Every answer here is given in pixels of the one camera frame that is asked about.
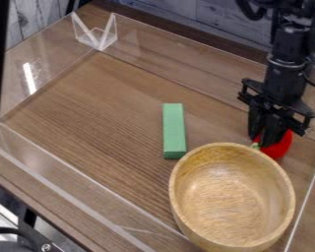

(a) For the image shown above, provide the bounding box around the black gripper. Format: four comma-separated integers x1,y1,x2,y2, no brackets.
238,55,315,147

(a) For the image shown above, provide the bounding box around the red plush strawberry toy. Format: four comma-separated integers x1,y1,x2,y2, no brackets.
253,130,293,159

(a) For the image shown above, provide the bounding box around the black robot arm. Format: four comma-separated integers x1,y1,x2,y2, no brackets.
236,0,315,147

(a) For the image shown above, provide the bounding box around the green rectangular block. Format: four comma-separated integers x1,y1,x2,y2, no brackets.
163,103,189,159

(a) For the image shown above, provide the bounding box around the wooden oval bowl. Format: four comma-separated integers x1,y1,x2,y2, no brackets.
169,143,296,252

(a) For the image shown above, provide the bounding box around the black equipment under table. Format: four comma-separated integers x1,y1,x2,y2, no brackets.
0,226,64,252

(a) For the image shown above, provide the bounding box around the clear acrylic corner bracket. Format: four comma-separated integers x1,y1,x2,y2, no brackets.
71,13,119,51

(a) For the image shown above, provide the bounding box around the clear acrylic tray wall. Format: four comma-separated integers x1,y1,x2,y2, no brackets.
0,126,198,252

